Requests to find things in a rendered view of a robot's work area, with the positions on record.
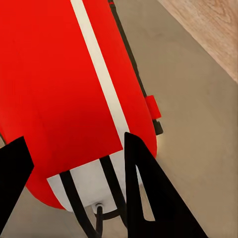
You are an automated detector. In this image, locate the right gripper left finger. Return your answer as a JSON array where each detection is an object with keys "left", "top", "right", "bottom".
[{"left": 0, "top": 136, "right": 34, "bottom": 235}]

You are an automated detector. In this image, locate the radio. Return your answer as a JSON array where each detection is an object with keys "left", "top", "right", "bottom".
[{"left": 0, "top": 0, "right": 164, "bottom": 238}]

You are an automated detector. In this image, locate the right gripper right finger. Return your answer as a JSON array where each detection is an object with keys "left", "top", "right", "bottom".
[{"left": 124, "top": 132, "right": 208, "bottom": 238}]

